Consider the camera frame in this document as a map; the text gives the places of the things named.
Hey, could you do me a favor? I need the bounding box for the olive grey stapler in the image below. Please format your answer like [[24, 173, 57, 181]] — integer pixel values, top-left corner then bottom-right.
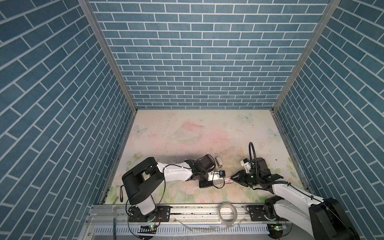
[[215, 157, 223, 168]]

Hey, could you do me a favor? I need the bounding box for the aluminium front rail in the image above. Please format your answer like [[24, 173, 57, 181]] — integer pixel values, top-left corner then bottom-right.
[[78, 203, 340, 240]]

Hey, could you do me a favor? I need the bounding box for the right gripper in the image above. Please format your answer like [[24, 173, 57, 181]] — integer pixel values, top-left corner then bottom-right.
[[230, 169, 261, 188]]

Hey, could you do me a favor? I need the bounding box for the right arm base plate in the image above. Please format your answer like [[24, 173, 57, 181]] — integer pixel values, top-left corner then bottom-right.
[[244, 204, 288, 223]]

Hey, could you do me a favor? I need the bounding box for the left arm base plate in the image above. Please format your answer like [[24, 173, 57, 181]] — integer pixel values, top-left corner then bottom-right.
[[127, 206, 172, 223]]

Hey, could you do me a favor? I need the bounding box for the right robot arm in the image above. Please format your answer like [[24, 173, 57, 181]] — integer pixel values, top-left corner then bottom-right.
[[231, 158, 360, 240]]

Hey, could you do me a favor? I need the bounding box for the red staples box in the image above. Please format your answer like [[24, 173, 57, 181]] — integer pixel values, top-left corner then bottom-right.
[[224, 177, 234, 184]]

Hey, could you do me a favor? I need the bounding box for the clear tape roll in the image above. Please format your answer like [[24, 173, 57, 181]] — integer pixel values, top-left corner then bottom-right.
[[218, 202, 238, 228]]

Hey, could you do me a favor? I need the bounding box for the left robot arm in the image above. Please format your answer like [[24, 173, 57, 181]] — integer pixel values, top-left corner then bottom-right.
[[122, 155, 225, 216]]

